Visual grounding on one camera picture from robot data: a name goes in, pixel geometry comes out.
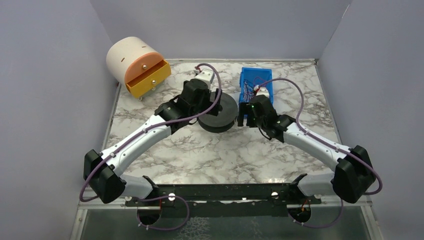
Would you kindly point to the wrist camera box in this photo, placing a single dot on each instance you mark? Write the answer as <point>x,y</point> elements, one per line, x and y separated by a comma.
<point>261,91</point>
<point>206,75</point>

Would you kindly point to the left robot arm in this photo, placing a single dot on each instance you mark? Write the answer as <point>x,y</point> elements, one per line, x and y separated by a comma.
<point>104,171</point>

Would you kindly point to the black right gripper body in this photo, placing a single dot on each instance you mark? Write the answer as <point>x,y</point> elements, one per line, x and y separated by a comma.
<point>248,110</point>

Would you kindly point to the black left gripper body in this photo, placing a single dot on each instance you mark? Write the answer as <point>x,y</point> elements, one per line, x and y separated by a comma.
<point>205,100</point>

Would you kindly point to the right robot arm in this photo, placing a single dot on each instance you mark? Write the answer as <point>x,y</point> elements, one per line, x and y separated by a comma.
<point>351,169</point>

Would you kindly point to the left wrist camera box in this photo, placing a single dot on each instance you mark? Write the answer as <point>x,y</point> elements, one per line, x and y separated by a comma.
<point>206,75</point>

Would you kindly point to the dark grey cable spool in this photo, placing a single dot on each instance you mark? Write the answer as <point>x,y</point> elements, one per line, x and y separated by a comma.
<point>225,119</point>

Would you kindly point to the round mini drawer cabinet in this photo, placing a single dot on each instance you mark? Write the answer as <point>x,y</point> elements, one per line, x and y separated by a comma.
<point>137,66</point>

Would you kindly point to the blue plastic bin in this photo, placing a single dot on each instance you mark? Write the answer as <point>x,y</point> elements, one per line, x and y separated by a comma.
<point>250,77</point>

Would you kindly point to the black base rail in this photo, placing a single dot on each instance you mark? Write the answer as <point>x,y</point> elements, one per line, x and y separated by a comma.
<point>221,200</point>

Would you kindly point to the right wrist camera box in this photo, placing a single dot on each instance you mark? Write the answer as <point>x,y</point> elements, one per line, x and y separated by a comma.
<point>261,91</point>

